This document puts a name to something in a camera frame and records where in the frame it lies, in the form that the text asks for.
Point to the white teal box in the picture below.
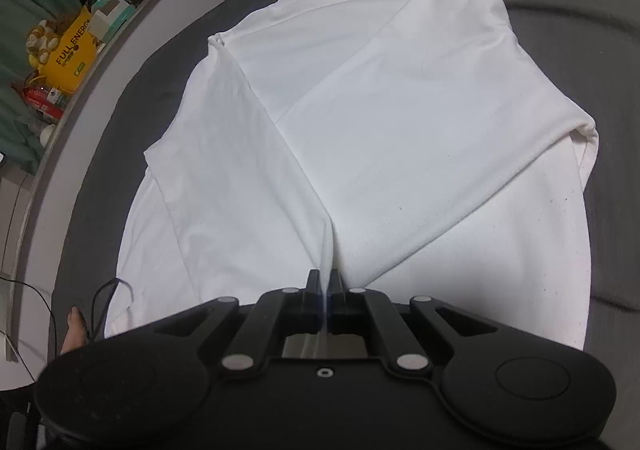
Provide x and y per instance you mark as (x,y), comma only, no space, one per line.
(112,12)

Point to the white round lamp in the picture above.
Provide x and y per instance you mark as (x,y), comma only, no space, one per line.
(47,134)

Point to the yellow cardboard box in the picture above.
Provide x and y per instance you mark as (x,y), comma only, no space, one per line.
(70,60)

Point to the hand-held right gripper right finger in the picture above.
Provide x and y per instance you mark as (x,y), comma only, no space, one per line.
(336,287)

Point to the brown plush monkey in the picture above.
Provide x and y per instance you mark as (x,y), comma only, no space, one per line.
(42,40)

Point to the red milk carton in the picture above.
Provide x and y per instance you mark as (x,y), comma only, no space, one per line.
(42,100)

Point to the person's foot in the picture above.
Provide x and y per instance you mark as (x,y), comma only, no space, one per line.
(75,330)

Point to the white shirt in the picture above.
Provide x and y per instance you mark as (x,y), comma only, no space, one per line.
(375,130)

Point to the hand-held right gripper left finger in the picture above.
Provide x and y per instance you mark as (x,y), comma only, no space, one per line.
(312,287)

